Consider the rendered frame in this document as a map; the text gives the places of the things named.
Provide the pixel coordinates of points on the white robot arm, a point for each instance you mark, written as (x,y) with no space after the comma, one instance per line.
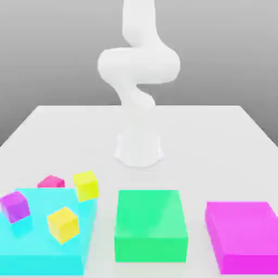
(139,65)

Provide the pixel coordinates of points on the small yellow cube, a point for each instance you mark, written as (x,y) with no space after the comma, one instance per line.
(86,186)
(63,224)

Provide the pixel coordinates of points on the small pink cube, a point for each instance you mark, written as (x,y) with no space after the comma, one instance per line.
(51,182)

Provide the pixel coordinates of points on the small purple cube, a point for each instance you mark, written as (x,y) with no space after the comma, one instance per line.
(15,206)

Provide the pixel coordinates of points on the large green box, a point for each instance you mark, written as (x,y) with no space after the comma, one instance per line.
(149,223)

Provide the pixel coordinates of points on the large magenta box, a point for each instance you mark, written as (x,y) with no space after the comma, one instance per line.
(243,230)

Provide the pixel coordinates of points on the large cyan box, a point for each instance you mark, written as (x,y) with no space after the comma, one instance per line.
(37,249)

